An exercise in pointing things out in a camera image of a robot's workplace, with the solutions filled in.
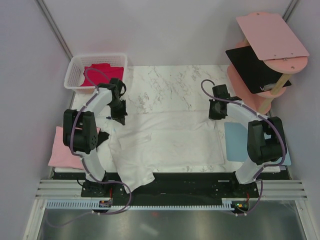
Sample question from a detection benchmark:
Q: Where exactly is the white plastic basket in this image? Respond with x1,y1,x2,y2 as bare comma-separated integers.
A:
64,53,128,94

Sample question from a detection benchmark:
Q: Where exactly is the red t shirt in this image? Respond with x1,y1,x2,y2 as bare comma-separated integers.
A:
80,63,125,87

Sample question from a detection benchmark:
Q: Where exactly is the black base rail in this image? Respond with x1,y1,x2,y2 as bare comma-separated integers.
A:
52,171,266,207

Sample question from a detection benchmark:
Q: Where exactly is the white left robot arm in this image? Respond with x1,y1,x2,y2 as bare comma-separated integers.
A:
62,78,128,197

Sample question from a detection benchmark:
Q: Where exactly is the black square sheet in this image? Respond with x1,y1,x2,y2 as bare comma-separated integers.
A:
225,46,283,94

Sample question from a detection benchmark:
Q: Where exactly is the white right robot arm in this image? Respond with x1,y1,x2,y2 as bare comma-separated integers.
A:
206,84,287,197

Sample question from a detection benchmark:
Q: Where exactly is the pink wooden shelf stand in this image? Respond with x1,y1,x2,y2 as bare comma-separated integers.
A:
227,12,310,114

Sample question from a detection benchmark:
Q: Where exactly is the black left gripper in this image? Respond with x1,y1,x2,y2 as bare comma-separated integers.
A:
108,99,128,126

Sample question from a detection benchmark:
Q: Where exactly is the pink t shirt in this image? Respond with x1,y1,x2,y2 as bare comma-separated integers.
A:
47,126,102,171

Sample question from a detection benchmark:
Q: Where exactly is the white slotted cable duct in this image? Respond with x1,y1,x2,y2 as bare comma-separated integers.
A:
46,198,250,211

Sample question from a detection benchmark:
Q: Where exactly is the black t shirt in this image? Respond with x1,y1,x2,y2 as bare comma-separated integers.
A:
96,131,110,149

